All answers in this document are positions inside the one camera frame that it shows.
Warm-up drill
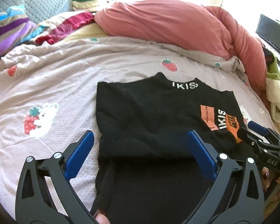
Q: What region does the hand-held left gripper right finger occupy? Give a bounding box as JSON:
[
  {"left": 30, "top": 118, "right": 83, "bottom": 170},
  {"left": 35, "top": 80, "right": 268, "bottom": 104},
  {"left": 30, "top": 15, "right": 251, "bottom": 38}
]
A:
[{"left": 182, "top": 131, "right": 265, "bottom": 224}]

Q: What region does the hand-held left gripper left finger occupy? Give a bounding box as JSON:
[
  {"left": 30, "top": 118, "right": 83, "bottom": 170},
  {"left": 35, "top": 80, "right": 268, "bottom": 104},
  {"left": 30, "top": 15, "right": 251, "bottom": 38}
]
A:
[{"left": 15, "top": 131, "right": 101, "bottom": 224}]

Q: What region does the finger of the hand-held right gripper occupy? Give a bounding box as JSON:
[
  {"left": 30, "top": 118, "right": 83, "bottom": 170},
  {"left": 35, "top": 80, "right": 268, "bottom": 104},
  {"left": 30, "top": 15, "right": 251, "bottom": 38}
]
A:
[
  {"left": 248, "top": 121, "right": 274, "bottom": 136},
  {"left": 237, "top": 127, "right": 264, "bottom": 150}
]

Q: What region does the black long-sleeve shirt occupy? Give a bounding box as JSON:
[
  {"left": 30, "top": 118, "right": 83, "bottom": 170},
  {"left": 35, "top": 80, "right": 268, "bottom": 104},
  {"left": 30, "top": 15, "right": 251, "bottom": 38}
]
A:
[{"left": 91, "top": 72, "right": 259, "bottom": 224}]

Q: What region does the stack of folded clothes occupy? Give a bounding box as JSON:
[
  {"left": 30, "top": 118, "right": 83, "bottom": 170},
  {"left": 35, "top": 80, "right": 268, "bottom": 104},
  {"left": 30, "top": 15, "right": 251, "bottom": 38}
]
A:
[{"left": 71, "top": 0, "right": 117, "bottom": 12}]

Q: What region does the person's right hand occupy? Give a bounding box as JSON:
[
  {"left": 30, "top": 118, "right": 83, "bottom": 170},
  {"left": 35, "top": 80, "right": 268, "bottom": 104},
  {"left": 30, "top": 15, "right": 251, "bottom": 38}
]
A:
[{"left": 261, "top": 166, "right": 280, "bottom": 203}]

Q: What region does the person's left hand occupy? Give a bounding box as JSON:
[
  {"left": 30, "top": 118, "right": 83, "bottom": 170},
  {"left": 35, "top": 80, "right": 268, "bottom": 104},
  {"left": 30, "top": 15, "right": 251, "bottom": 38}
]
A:
[{"left": 93, "top": 209, "right": 113, "bottom": 224}]

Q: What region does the cream fleece blanket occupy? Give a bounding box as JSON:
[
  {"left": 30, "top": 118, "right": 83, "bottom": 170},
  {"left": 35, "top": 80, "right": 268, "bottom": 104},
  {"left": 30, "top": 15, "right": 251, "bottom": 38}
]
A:
[{"left": 266, "top": 76, "right": 280, "bottom": 136}]

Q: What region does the green cloth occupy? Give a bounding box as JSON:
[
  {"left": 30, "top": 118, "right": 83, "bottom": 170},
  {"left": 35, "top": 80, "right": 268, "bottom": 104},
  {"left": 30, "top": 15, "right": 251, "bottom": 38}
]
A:
[{"left": 266, "top": 54, "right": 280, "bottom": 80}]

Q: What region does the dark brown cloth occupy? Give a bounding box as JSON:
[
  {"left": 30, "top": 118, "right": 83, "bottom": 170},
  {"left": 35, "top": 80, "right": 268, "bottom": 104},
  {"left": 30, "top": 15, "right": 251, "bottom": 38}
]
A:
[{"left": 262, "top": 48, "right": 274, "bottom": 66}]

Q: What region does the strawberry print blanket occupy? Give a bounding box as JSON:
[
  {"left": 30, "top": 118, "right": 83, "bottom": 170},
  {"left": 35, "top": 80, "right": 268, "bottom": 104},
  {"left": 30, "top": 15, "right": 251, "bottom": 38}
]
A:
[{"left": 0, "top": 36, "right": 278, "bottom": 224}]

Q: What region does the black monitor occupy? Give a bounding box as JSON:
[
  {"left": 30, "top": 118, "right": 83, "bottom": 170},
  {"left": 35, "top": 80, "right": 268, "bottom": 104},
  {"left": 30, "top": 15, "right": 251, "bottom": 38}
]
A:
[{"left": 255, "top": 14, "right": 280, "bottom": 56}]

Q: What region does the cream bed sheet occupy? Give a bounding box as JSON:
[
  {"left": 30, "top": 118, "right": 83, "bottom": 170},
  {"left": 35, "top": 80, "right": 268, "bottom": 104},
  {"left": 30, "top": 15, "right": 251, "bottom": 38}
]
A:
[{"left": 54, "top": 22, "right": 112, "bottom": 45}]

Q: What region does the maroon ruffled garment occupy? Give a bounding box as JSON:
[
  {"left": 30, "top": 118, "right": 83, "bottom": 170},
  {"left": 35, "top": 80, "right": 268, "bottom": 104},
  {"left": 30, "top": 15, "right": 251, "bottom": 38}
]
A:
[{"left": 35, "top": 12, "right": 95, "bottom": 46}]

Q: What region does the pink duvet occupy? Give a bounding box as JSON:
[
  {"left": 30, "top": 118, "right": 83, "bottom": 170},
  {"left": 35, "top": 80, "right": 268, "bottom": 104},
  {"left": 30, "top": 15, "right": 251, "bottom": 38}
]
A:
[{"left": 93, "top": 0, "right": 269, "bottom": 94}]

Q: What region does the striped colourful blanket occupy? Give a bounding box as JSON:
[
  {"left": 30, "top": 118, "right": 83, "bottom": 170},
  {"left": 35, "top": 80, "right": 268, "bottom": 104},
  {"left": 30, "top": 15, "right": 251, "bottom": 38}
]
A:
[{"left": 0, "top": 5, "right": 45, "bottom": 63}]

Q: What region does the grey quilted pillow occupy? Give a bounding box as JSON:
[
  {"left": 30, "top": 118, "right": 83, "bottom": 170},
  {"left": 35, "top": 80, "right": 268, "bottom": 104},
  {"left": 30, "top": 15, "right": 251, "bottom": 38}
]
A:
[{"left": 0, "top": 0, "right": 74, "bottom": 24}]

